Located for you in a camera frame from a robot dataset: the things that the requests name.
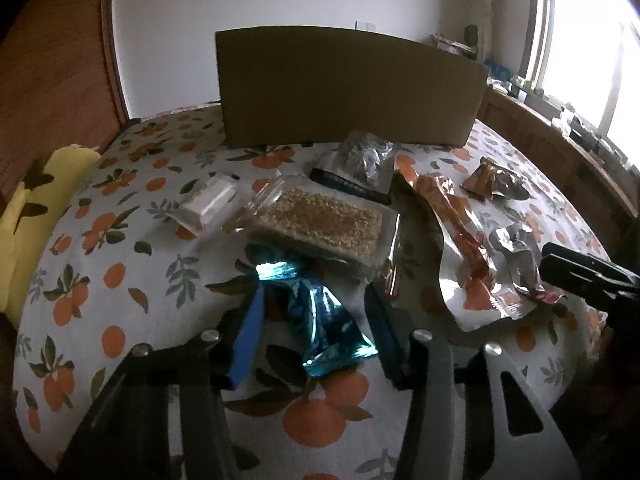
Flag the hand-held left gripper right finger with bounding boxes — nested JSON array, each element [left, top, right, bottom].
[[364, 282, 583, 480]]

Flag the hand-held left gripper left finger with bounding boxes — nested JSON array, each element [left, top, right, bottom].
[[60, 287, 267, 480]]

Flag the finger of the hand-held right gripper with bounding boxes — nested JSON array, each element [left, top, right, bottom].
[[542, 241, 640, 288], [538, 255, 623, 315]]

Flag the blue foil snack packet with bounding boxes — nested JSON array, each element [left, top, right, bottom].
[[245, 244, 379, 379]]

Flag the silver pouch with orange stripe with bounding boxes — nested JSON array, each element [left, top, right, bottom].
[[487, 222, 569, 309]]

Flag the silver black snack packet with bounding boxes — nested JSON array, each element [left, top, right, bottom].
[[309, 131, 399, 206]]

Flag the brown cardboard box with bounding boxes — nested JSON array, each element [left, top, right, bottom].
[[215, 26, 490, 150]]

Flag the clear tray of grain snack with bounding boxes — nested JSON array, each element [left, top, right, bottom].
[[222, 170, 402, 282]]

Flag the small brown snack packet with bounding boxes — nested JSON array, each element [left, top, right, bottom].
[[460, 156, 532, 202]]

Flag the orange fruit print bedsheet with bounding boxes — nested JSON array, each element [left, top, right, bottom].
[[12, 105, 622, 480]]

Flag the wooden cabinet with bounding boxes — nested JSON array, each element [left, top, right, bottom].
[[475, 85, 640, 263]]

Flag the long orange silver snack pouch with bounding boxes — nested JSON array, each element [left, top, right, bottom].
[[390, 155, 542, 334]]

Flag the white snack packet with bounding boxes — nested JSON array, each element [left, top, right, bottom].
[[167, 172, 240, 239]]

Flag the row of small containers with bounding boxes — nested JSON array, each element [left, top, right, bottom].
[[430, 25, 640, 173]]

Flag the window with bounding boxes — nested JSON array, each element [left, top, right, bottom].
[[520, 0, 640, 153]]

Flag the yellow pillow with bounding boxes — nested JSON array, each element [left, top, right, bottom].
[[0, 144, 102, 327]]

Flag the beige curtain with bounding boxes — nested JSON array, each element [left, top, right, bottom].
[[462, 0, 502, 63]]

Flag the wooden wardrobe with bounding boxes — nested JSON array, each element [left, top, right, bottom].
[[0, 0, 132, 202]]

